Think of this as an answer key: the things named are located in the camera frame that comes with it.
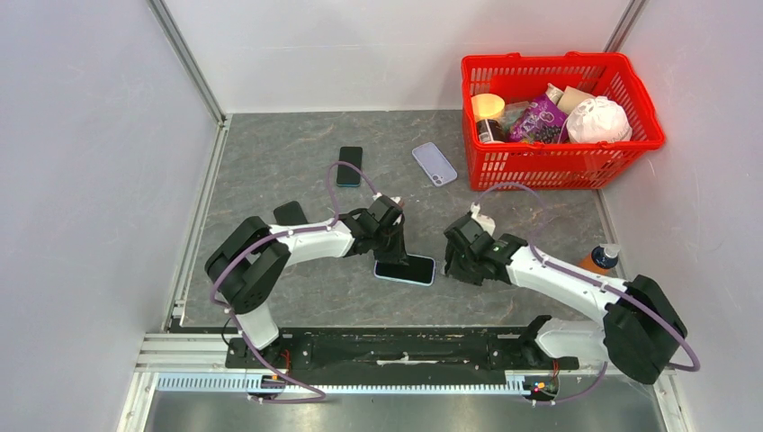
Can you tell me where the beige cardboard tube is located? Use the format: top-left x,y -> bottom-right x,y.
556,85 -> 594,114

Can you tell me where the black phone silver edge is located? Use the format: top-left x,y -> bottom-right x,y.
273,201 -> 309,226

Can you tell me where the purple snack bag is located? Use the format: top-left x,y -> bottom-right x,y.
507,94 -> 569,144

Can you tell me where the red plastic basket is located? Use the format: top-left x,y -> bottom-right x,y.
461,51 -> 665,191

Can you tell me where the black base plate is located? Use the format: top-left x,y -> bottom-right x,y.
261,319 -> 579,386

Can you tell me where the yellow lid jar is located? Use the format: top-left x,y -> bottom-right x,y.
471,93 -> 506,143

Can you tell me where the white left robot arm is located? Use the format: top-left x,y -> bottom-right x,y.
204,193 -> 408,368

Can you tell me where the white plastic bag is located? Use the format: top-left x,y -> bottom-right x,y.
566,96 -> 633,143

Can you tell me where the lilac phone case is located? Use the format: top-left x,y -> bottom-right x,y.
411,142 -> 458,187

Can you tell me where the black phone teal edge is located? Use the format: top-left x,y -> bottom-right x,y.
336,146 -> 364,187

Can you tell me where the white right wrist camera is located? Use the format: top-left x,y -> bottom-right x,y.
470,202 -> 496,236

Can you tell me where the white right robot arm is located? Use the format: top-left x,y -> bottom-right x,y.
444,213 -> 687,384

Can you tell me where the light blue phone case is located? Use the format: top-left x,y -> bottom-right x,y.
373,254 -> 437,288

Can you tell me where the orange pump bottle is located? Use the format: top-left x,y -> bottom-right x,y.
579,243 -> 621,275

